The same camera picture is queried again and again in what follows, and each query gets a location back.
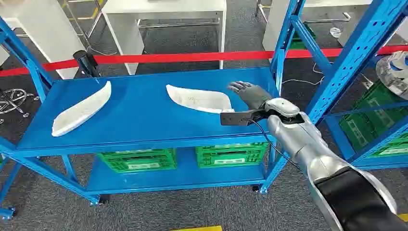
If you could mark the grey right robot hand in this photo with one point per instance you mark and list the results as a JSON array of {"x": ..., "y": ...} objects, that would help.
[{"x": 251, "y": 94}]

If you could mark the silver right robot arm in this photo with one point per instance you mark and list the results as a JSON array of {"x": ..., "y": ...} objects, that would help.
[{"x": 318, "y": 153}]

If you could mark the white curved plastic part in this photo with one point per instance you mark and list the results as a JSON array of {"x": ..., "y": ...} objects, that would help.
[
  {"x": 81, "y": 110},
  {"x": 199, "y": 99}
]

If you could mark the green plastic crate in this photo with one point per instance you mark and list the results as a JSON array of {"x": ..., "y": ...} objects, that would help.
[
  {"x": 369, "y": 118},
  {"x": 298, "y": 43},
  {"x": 137, "y": 161},
  {"x": 393, "y": 147},
  {"x": 231, "y": 155}
]

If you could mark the white table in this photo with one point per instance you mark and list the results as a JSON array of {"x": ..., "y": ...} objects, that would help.
[
  {"x": 47, "y": 32},
  {"x": 162, "y": 7},
  {"x": 277, "y": 19}
]

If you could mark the red barrier tape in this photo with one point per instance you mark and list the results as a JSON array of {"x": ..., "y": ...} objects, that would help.
[{"x": 178, "y": 57}]

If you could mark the clear plastic cup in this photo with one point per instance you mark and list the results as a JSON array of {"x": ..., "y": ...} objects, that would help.
[{"x": 335, "y": 32}]

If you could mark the blue metal shelf rack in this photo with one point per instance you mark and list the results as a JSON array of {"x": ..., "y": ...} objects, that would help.
[
  {"x": 143, "y": 118},
  {"x": 353, "y": 57}
]

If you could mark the grey white moulded part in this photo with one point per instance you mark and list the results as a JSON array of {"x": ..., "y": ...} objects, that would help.
[{"x": 393, "y": 76}]

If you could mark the yellow floor tape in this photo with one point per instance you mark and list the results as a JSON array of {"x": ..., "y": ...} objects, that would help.
[{"x": 403, "y": 217}]

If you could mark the chrome chair base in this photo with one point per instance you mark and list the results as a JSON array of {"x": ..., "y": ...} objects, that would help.
[{"x": 12, "y": 100}]

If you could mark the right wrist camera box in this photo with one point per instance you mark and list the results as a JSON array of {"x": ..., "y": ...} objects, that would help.
[{"x": 234, "y": 118}]

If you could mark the black barrier post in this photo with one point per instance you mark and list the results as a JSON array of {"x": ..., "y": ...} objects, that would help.
[{"x": 86, "y": 63}]

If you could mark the metal stool frame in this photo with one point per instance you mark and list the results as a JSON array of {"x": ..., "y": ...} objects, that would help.
[{"x": 92, "y": 16}]

